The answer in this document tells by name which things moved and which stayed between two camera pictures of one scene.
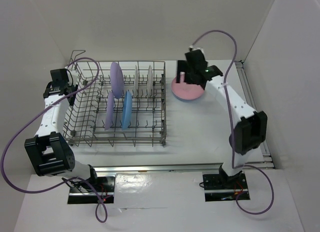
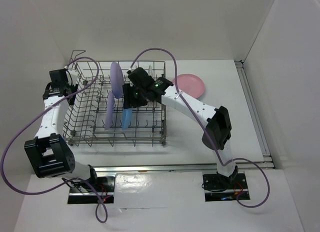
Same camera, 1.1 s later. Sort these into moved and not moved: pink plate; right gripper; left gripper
Moved: right gripper
Not moved: left gripper; pink plate
